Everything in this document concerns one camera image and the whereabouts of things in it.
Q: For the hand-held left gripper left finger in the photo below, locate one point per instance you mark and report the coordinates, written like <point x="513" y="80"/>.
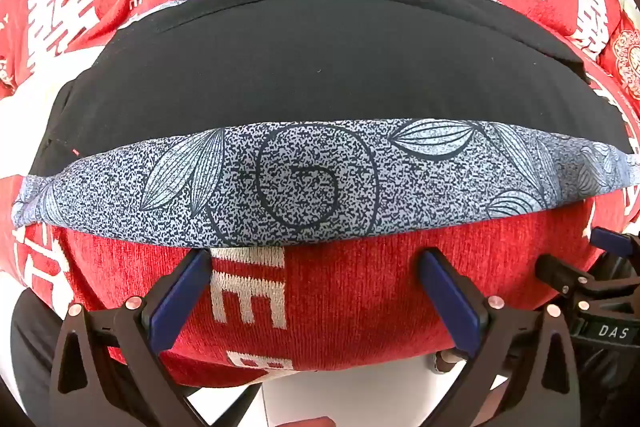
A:
<point x="180" y="297"/>

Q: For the red printed blanket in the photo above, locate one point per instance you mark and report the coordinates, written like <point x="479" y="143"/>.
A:
<point x="350" y="302"/>

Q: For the black pants with floral waistband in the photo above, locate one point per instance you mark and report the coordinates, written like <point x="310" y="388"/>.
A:
<point x="320" y="72"/>

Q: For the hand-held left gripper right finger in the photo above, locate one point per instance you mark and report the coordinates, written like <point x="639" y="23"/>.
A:
<point x="450" y="302"/>

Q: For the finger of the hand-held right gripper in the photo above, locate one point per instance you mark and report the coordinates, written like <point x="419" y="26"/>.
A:
<point x="612" y="241"/>
<point x="562" y="274"/>

